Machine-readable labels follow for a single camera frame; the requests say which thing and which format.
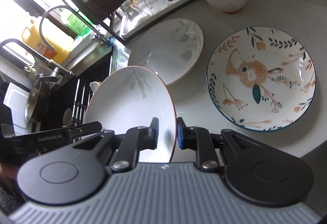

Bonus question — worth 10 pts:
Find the green label bottle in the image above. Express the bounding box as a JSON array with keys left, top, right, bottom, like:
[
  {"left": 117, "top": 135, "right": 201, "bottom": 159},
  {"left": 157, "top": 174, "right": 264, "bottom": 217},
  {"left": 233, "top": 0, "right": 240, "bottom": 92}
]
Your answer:
[{"left": 60, "top": 9, "right": 90, "bottom": 37}]

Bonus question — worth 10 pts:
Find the steel mixing bowl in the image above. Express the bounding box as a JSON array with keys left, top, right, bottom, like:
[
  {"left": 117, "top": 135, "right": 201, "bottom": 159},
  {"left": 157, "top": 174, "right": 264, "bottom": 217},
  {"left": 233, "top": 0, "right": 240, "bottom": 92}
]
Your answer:
[{"left": 24, "top": 80, "right": 43, "bottom": 124}]

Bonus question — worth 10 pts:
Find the white plate leaf pattern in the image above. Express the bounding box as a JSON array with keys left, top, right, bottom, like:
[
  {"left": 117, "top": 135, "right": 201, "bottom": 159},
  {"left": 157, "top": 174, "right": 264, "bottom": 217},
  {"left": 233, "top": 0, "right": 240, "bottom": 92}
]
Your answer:
[{"left": 128, "top": 18, "right": 204, "bottom": 85}]

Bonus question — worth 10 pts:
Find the white plate grey leaf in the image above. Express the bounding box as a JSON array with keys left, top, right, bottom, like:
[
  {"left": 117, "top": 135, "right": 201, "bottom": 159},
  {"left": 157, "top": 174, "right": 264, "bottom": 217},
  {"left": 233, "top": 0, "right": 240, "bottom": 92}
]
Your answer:
[{"left": 83, "top": 66, "right": 177, "bottom": 163}]

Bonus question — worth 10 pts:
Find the tall chrome faucet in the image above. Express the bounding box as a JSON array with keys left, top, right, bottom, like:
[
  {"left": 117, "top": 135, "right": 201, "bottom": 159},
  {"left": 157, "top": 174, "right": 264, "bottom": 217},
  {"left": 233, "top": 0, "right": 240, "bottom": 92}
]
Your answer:
[{"left": 39, "top": 6, "right": 112, "bottom": 53}]

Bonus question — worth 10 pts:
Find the black kitchen sink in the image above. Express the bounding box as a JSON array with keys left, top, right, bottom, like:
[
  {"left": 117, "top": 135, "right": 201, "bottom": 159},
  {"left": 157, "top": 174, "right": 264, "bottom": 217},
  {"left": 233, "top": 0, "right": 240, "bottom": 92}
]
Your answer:
[{"left": 40, "top": 51, "right": 113, "bottom": 130}]

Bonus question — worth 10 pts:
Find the low chrome faucet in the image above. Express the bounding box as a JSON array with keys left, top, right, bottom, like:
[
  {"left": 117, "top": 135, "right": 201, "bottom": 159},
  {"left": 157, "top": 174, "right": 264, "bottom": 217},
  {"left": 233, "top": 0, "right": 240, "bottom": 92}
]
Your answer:
[{"left": 0, "top": 38, "right": 73, "bottom": 84}]

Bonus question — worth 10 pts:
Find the floral bird pattern plate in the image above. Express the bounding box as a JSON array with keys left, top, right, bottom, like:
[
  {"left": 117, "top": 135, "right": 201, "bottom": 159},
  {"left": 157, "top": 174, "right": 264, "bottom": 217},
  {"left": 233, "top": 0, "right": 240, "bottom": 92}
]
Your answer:
[{"left": 206, "top": 26, "right": 316, "bottom": 132}]

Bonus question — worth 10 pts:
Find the yellow detergent bottle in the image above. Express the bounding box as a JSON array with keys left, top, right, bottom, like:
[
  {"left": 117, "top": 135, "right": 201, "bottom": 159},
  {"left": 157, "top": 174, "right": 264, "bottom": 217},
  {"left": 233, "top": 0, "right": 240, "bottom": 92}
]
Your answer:
[{"left": 22, "top": 16, "right": 74, "bottom": 64}]

